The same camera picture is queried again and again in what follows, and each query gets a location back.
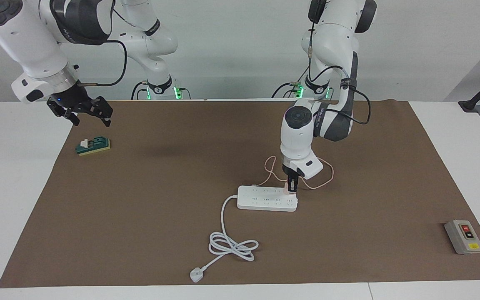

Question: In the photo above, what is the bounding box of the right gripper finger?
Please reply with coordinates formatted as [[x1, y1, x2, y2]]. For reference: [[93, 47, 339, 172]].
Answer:
[[85, 96, 114, 128], [51, 107, 81, 127]]

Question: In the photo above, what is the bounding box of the white power strip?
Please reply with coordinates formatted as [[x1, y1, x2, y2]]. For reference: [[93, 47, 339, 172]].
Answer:
[[237, 186, 299, 212]]

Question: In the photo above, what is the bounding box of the pink charging cable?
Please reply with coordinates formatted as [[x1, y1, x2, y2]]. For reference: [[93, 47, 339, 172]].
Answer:
[[252, 155, 335, 190]]

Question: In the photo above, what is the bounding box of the brown table mat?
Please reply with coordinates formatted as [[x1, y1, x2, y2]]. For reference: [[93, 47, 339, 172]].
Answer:
[[0, 99, 480, 289]]

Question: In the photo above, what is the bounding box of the green knife switch block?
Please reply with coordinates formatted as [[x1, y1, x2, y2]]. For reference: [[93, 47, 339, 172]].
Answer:
[[75, 137, 111, 157]]

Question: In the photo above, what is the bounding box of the black base cable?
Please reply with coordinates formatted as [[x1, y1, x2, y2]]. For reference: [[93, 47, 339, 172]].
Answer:
[[271, 79, 307, 99], [131, 81, 149, 100]]

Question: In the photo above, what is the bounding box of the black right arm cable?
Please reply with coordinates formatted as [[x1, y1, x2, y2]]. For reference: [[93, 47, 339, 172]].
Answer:
[[77, 40, 128, 87]]

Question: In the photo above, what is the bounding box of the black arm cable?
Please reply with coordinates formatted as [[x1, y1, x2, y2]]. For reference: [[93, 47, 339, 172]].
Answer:
[[307, 21, 372, 125], [77, 40, 128, 87]]

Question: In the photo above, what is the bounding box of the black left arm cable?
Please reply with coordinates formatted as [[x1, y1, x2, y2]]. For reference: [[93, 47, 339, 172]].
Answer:
[[307, 21, 372, 125]]

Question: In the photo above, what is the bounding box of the white power cord with plug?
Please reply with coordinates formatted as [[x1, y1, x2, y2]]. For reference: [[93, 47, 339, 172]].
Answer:
[[190, 196, 260, 283]]

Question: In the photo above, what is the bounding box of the grey on-off switch box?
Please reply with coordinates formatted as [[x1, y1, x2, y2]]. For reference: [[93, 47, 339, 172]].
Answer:
[[444, 220, 480, 255]]

